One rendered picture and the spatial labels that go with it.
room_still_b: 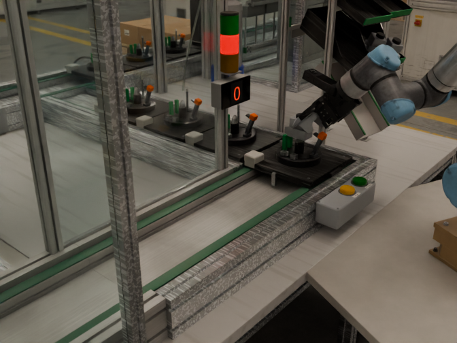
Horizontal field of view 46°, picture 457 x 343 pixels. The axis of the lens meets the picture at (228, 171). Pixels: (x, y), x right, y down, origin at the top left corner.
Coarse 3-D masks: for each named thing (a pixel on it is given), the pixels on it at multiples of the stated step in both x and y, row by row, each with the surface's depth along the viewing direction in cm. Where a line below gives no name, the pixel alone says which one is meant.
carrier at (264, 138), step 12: (228, 120) 181; (228, 132) 179; (240, 132) 179; (252, 132) 179; (264, 132) 185; (228, 144) 174; (240, 144) 174; (252, 144) 175; (264, 144) 175; (228, 156) 168; (240, 156) 167
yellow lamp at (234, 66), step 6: (222, 54) 143; (228, 54) 143; (234, 54) 143; (222, 60) 144; (228, 60) 143; (234, 60) 143; (222, 66) 144; (228, 66) 144; (234, 66) 144; (228, 72) 144; (234, 72) 145
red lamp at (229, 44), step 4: (220, 36) 142; (224, 36) 140; (228, 36) 140; (232, 36) 140; (236, 36) 141; (220, 40) 142; (224, 40) 141; (228, 40) 141; (232, 40) 141; (236, 40) 141; (220, 44) 143; (224, 44) 141; (228, 44) 141; (232, 44) 141; (236, 44) 142; (220, 48) 143; (224, 48) 142; (228, 48) 142; (232, 48) 142; (236, 48) 142; (220, 52) 144; (224, 52) 142; (228, 52) 142; (232, 52) 142; (236, 52) 143
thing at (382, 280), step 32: (416, 192) 169; (384, 224) 151; (416, 224) 151; (352, 256) 137; (384, 256) 137; (416, 256) 137; (320, 288) 127; (352, 288) 125; (384, 288) 125; (416, 288) 125; (448, 288) 125; (352, 320) 118; (384, 320) 116; (416, 320) 116; (448, 320) 116
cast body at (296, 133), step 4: (292, 116) 160; (296, 116) 159; (292, 120) 159; (292, 124) 160; (288, 128) 161; (296, 128) 159; (300, 128) 158; (288, 132) 162; (292, 132) 161; (296, 132) 160; (300, 132) 159; (304, 132) 158; (312, 132) 161; (292, 136) 161; (296, 136) 160; (300, 136) 159; (304, 136) 158; (308, 136) 160; (304, 140) 159
